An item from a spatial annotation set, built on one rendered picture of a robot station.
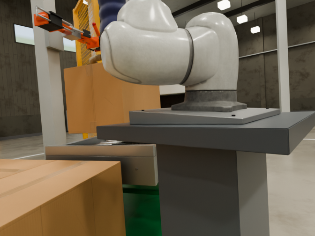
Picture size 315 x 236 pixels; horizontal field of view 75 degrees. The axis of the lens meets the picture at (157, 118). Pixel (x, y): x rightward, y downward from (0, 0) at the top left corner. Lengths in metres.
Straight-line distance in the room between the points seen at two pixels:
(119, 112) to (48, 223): 0.64
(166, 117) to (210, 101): 0.14
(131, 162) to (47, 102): 1.45
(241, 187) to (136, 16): 0.48
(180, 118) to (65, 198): 0.47
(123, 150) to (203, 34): 0.74
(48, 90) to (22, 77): 7.78
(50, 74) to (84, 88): 1.11
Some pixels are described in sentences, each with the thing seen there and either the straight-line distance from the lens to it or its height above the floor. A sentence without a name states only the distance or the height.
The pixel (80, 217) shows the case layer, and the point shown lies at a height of 0.43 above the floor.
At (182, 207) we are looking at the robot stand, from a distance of 0.65.
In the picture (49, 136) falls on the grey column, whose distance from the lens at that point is 2.38.
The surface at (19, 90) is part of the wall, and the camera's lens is 10.01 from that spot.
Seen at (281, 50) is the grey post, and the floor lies 1.59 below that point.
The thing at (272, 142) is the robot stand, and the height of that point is 0.73.
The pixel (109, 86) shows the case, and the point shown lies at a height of 0.93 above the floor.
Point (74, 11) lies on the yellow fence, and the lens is 3.05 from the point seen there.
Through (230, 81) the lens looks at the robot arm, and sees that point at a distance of 0.61.
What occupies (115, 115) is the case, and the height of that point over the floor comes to 0.77.
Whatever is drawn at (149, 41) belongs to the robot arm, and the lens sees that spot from 0.51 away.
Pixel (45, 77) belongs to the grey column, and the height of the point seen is 1.19.
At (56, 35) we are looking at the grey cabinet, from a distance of 2.49.
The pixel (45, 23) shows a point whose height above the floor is 1.18.
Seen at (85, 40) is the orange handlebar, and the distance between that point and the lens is 1.25.
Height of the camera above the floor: 0.79
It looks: 2 degrees down
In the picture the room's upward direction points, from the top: 4 degrees counter-clockwise
